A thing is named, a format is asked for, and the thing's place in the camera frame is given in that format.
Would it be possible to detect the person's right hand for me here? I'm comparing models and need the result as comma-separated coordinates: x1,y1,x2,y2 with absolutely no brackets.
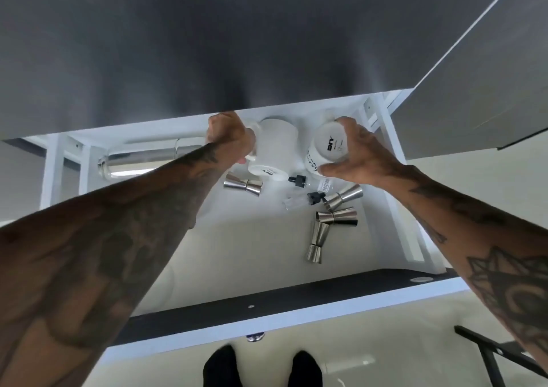
319,116,406,185

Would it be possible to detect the person's left forearm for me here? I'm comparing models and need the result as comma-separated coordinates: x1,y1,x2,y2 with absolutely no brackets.
0,142,247,387

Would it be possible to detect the plain white mug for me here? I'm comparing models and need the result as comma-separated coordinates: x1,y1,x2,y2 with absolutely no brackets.
244,118,299,179

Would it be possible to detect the silver steel shaker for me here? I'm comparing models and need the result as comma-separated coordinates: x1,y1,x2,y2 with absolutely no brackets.
97,139,207,179

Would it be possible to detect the white mug with black print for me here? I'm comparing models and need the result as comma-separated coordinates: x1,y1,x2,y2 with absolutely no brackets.
305,120,351,178

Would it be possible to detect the black metal frame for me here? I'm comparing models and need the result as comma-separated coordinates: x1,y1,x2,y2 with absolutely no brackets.
454,325,548,387

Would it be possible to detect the grey cabinet door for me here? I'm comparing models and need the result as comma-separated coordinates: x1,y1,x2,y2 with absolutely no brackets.
393,0,548,161

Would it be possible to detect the steel double jigger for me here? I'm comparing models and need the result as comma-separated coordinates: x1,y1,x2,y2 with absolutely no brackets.
316,207,358,227
224,171,263,196
305,221,329,265
323,185,364,210

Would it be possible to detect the black shoe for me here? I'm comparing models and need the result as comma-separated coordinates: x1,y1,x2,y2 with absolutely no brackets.
202,345,239,387
287,350,324,387

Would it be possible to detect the clear dropper bottle black cap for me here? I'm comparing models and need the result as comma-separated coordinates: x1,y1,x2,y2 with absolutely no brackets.
282,192,327,211
288,176,331,191

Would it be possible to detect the person's right forearm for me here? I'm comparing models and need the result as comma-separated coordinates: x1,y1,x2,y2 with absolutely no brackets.
385,163,548,359

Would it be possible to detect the person's left hand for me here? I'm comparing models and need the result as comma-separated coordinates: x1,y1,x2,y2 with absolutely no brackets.
205,112,257,166

